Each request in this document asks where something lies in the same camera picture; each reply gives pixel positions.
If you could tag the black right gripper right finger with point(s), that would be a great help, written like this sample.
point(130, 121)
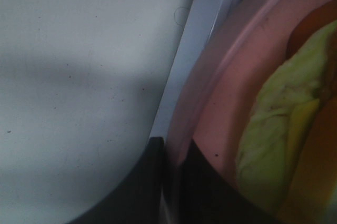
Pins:
point(207, 198)

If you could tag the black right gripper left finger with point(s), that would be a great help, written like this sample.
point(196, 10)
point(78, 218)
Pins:
point(137, 198)

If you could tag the sandwich with lettuce and cheese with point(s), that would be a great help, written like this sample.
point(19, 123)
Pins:
point(283, 109)

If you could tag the pink round plate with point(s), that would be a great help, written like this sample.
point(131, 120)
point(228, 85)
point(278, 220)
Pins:
point(215, 102)

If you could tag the white microwave oven body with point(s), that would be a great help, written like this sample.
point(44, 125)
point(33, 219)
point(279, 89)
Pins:
point(205, 16)

